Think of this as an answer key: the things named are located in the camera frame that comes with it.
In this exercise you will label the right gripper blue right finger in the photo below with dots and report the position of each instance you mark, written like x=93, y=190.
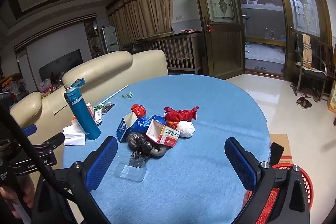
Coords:
x=243, y=162

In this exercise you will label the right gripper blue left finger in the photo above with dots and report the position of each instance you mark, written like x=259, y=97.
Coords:
x=98, y=162

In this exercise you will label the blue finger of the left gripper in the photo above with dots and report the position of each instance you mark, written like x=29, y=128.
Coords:
x=29, y=130

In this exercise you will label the clear plastic container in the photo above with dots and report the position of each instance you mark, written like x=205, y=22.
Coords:
x=130, y=167

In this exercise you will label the black plastic bag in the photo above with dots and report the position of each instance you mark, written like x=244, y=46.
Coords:
x=143, y=147

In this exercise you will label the blue toothpaste box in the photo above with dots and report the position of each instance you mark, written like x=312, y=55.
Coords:
x=125, y=123

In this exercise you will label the blue plastic bag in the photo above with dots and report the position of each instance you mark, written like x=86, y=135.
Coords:
x=142, y=124

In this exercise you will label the small red plastic bag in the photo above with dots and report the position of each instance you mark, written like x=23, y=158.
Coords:
x=138, y=110

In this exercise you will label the red white medicine box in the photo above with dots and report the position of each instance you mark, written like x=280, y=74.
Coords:
x=162, y=134

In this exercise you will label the white plastic bag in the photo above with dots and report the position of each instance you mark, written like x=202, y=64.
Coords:
x=185, y=129

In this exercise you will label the red knotted cloth bag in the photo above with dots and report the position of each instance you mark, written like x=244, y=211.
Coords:
x=180, y=115

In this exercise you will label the left hand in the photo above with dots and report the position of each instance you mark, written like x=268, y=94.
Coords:
x=27, y=186

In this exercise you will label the cream leather sofa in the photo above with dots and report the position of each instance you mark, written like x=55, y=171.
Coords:
x=103, y=76

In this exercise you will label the teal water bottle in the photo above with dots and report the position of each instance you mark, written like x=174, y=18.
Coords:
x=79, y=108

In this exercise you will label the white tissue stack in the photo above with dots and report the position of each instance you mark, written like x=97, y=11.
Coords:
x=74, y=135

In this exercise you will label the small white medicine box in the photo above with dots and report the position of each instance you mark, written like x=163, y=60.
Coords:
x=98, y=116

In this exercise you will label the flat cardboard on floor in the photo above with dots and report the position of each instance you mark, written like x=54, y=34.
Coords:
x=280, y=149

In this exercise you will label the dark foil packet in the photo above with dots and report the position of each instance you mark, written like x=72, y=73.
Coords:
x=107, y=107

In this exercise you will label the orange white box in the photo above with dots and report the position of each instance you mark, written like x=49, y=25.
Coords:
x=74, y=121

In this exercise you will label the red plastic basket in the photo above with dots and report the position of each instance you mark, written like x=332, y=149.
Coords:
x=289, y=200

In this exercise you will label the black television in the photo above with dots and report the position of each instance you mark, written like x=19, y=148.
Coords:
x=57, y=68

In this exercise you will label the green candy wrapper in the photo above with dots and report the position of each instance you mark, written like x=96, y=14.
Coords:
x=128, y=95

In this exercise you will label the blue tablecloth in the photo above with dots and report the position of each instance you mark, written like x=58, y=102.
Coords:
x=194, y=181

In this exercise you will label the white stick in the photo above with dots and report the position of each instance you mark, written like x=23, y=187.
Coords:
x=115, y=93

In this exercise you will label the pair of slippers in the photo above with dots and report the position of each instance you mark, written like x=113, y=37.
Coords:
x=303, y=102

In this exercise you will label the yellow cardboard box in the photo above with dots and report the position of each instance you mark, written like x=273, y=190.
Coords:
x=331, y=104

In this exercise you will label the white air conditioner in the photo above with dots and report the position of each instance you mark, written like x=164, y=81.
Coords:
x=110, y=39

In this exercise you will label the black metal chair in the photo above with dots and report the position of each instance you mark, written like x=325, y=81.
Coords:
x=319, y=70

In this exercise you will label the striped scarf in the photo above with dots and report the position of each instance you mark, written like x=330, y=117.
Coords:
x=307, y=57

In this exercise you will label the wooden radiator cover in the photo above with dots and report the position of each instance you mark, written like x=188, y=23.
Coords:
x=183, y=51

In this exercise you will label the beige striped curtain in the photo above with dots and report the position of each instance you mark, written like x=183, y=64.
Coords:
x=135, y=19

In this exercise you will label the right wooden glass door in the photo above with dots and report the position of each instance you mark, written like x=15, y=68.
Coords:
x=309, y=17

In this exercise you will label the open wooden glass door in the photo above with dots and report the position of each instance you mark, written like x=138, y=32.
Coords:
x=222, y=25

